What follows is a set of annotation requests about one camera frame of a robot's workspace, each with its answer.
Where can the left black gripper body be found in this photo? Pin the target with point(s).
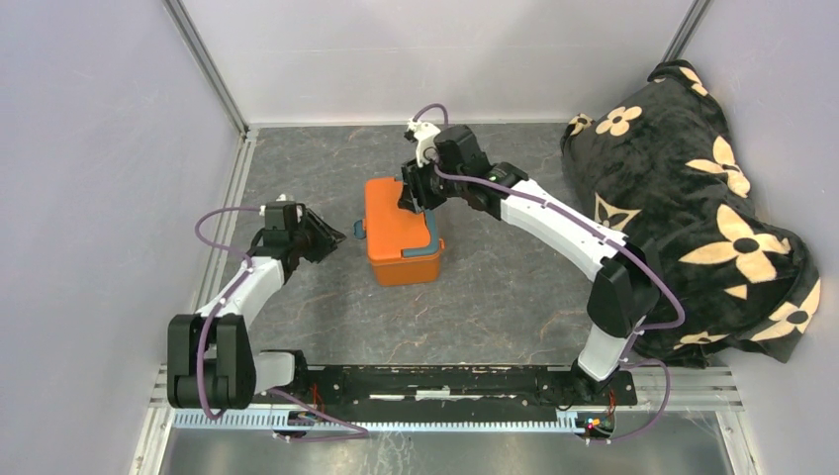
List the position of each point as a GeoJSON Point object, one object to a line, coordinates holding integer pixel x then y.
{"type": "Point", "coordinates": [313, 237]}

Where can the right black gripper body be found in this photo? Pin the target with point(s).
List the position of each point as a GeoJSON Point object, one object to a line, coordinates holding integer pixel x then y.
{"type": "Point", "coordinates": [439, 188]}

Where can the orange medicine kit box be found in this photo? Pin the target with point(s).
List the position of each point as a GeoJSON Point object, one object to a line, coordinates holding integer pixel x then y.
{"type": "Point", "coordinates": [402, 247]}

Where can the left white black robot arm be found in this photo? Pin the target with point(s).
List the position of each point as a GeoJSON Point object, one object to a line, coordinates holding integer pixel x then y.
{"type": "Point", "coordinates": [211, 365]}

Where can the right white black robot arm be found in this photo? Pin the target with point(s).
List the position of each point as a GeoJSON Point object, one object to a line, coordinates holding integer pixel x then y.
{"type": "Point", "coordinates": [622, 271]}

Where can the black floral blanket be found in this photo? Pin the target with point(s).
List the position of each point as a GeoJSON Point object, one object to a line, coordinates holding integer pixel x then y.
{"type": "Point", "coordinates": [661, 164]}

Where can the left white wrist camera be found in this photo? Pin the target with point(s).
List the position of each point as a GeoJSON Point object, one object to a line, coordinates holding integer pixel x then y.
{"type": "Point", "coordinates": [282, 199]}

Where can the black mounting base rail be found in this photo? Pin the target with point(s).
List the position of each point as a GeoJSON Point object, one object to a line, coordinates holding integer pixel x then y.
{"type": "Point", "coordinates": [456, 393]}

